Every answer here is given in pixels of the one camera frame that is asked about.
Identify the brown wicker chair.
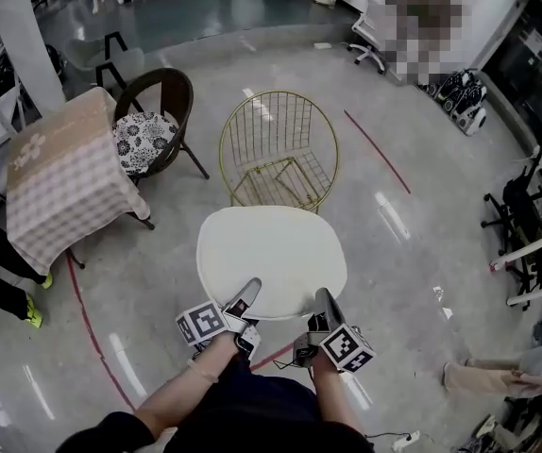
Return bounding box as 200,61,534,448
112,67,211,188

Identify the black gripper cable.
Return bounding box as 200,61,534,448
188,342,215,363

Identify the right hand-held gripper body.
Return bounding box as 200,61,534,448
293,313,376,374

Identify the clear wrist band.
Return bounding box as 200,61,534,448
186,359,219,385

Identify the checked beige tablecloth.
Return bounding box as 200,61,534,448
5,86,152,277

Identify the white round cushion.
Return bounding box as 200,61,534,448
195,205,348,321

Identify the gold wire chair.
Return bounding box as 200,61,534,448
218,90,341,214

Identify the dark wooden table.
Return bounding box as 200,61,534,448
65,210,156,271

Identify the glass table black frame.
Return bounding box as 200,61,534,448
65,32,145,89

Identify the black power cable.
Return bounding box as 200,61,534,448
364,430,407,442

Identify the dark glass door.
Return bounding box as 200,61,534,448
481,0,542,141

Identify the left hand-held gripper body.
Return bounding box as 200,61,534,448
175,301,261,361

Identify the white pillar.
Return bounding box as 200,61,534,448
0,0,67,117

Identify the black white floral seat pad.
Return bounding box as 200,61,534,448
112,110,179,176

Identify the white office chair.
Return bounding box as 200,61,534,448
346,0,390,76

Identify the person's right forearm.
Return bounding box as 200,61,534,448
312,354,364,443

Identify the person's black clothing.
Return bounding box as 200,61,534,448
56,361,376,453

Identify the person's left forearm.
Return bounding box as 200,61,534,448
134,332,242,438

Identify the black white wheeled robot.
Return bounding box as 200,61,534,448
452,92,488,136
429,68,478,112

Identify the white power strip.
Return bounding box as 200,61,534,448
391,430,421,452

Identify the black office chair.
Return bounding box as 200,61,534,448
481,165,542,310

